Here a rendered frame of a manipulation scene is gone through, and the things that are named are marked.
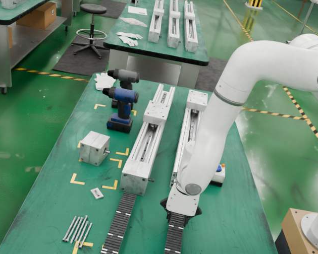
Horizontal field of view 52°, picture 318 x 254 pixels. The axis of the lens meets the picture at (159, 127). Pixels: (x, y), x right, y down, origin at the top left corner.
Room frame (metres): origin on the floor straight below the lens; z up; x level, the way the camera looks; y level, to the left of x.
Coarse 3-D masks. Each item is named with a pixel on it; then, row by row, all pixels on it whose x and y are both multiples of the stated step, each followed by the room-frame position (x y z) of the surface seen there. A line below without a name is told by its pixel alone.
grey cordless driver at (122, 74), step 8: (104, 72) 1.60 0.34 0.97; (112, 72) 1.59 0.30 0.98; (120, 72) 1.59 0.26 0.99; (128, 72) 1.60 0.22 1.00; (136, 72) 1.62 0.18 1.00; (120, 80) 1.59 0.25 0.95; (128, 80) 1.58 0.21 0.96; (136, 80) 1.59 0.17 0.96; (128, 88) 1.59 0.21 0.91; (112, 104) 1.57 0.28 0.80
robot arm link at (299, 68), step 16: (240, 48) 0.82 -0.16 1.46; (256, 48) 0.80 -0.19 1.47; (272, 48) 0.79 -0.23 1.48; (288, 48) 0.78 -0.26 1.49; (240, 64) 0.79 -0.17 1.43; (256, 64) 0.78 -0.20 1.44; (272, 64) 0.77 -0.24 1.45; (288, 64) 0.76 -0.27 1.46; (304, 64) 0.73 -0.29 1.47; (224, 80) 0.80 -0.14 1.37; (240, 80) 0.78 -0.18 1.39; (256, 80) 0.79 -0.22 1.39; (272, 80) 0.78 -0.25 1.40; (288, 80) 0.75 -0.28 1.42; (304, 80) 0.73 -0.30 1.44; (224, 96) 0.78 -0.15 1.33; (240, 96) 0.78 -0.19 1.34
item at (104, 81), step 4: (100, 76) 1.91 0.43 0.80; (104, 76) 1.91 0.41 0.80; (108, 76) 1.93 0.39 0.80; (96, 80) 1.86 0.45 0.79; (100, 80) 1.85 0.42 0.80; (104, 80) 1.86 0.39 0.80; (108, 80) 1.87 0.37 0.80; (112, 80) 1.88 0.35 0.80; (96, 84) 1.79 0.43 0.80; (100, 84) 1.79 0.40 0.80; (104, 84) 1.81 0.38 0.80; (108, 84) 1.82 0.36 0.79; (112, 84) 1.85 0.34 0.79; (96, 88) 1.74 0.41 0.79; (100, 88) 1.75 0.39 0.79
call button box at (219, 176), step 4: (224, 168) 1.15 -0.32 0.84; (216, 172) 1.11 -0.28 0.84; (220, 172) 1.11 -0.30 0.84; (224, 172) 1.12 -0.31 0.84; (216, 176) 1.09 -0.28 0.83; (220, 176) 1.09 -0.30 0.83; (224, 176) 1.09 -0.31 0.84; (212, 180) 1.09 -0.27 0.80; (216, 180) 1.09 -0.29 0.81; (220, 180) 1.09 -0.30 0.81; (212, 184) 1.09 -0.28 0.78; (216, 184) 1.09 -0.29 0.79; (220, 184) 1.09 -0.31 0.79
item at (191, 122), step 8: (192, 112) 1.60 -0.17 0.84; (200, 112) 1.57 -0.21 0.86; (184, 120) 1.44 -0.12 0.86; (192, 120) 1.51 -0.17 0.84; (184, 128) 1.37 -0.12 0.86; (192, 128) 1.43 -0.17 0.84; (184, 136) 1.30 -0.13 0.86; (192, 136) 1.36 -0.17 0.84; (184, 144) 1.23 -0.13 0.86; (176, 160) 1.10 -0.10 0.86; (176, 168) 1.04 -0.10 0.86; (176, 176) 1.04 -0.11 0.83
